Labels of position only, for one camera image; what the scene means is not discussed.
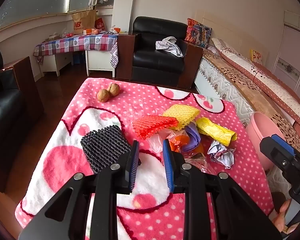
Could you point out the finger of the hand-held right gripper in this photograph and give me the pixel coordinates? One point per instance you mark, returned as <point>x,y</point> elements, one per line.
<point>281,145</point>

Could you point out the pink dotted blanket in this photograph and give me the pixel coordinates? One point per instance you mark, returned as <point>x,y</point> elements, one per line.
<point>140,97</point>

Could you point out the black leather sofa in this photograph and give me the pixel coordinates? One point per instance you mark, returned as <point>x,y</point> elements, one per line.
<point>2,110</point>

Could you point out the white desk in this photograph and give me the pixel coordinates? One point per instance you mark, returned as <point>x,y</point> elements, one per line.
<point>100,60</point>

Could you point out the blue storage box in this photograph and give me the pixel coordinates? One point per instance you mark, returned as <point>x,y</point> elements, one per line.
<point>79,58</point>

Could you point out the purple foam net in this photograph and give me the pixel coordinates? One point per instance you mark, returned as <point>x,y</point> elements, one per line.
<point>192,135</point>

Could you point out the yellow plastic bag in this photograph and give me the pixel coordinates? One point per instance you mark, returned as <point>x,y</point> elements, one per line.
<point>215,130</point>

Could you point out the red foam net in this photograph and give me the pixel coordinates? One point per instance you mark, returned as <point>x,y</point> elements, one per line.
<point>152,126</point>

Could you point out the white sliding-door wardrobe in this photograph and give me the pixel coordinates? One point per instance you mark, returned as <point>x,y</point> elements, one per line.
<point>292,55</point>

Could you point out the pink plastic bin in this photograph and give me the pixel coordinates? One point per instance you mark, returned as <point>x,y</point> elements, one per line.
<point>260,127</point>

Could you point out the person's right hand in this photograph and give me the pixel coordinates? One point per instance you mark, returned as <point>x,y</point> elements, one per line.
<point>280,217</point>

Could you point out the clear shiny wrapper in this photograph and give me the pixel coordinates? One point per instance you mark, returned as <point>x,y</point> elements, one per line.
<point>197,162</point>

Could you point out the yellow foam net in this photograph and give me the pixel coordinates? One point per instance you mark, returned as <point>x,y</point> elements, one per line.
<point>182,113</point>

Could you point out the black foam net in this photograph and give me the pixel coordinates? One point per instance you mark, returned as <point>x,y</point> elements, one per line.
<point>102,145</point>

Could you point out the orange box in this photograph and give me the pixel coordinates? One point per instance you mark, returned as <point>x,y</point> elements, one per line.
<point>90,31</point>

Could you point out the yellow cushion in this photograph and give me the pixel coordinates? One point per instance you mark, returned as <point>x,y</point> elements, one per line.
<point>256,56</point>

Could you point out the orange plastic wrapper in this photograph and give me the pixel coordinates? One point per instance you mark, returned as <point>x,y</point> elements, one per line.
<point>180,142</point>

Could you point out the white and red floral quilt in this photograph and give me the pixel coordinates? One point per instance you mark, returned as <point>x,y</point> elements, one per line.
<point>265,80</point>

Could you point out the clear plastic bag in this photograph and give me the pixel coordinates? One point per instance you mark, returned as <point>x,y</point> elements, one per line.
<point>156,142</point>

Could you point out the white paper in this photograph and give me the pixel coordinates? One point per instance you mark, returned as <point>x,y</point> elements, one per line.
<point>221,155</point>

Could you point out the black leather armchair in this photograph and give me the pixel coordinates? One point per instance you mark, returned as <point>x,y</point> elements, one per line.
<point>155,60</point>

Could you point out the brown paper bag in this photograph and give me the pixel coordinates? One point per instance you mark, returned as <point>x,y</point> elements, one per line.
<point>83,20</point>

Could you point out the bed with brown floral sheet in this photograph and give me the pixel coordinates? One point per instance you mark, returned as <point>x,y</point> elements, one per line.
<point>240,82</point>

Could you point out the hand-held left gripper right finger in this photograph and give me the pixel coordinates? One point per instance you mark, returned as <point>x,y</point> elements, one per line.
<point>168,165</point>

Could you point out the colourful patterned cushion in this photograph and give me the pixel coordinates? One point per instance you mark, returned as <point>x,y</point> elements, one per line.
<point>197,32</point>

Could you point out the white crumpled cloth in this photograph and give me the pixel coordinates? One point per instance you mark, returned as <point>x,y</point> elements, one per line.
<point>170,45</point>

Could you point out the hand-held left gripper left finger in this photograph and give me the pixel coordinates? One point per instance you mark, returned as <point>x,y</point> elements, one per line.
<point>133,165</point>

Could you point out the brown walnut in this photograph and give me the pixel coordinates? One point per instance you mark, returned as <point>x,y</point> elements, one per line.
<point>103,95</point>
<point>114,89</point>

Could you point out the red bag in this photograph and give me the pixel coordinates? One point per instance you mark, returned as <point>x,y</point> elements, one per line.
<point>100,25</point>

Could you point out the plaid tablecloth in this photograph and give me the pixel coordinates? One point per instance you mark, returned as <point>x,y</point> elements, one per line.
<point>77,42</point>

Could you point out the large window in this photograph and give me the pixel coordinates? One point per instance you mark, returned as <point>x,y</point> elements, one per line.
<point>27,0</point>

